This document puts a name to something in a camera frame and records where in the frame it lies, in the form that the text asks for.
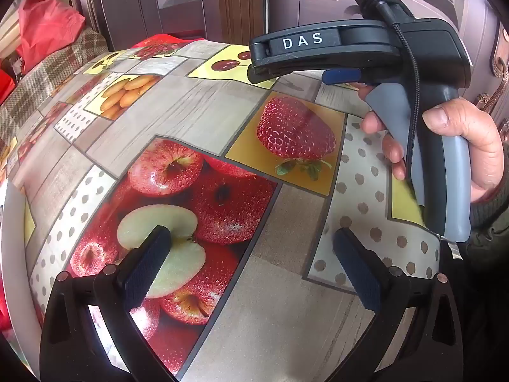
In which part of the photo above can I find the golden door handle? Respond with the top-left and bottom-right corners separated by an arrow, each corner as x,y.
475,24 -> 509,156

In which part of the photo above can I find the fruit print tablecloth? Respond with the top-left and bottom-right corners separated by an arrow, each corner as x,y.
0,36 -> 442,382

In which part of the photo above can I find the plaid blanket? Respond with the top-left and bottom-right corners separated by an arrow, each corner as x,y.
0,30 -> 110,156

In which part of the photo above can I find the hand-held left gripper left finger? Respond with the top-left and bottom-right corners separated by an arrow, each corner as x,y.
40,225 -> 172,382

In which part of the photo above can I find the black braided cable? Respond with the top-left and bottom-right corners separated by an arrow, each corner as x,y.
370,0 -> 420,166

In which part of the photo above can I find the person's right hand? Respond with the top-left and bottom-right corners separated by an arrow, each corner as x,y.
358,86 -> 502,203

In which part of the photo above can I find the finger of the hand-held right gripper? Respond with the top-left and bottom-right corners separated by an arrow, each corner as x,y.
322,68 -> 362,86

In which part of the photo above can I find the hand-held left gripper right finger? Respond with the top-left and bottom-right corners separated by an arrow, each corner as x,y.
333,228 -> 465,382

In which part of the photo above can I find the plain red bag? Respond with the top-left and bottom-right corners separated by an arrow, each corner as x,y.
17,0 -> 87,75

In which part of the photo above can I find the person's right forearm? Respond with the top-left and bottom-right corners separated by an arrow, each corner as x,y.
461,185 -> 509,265

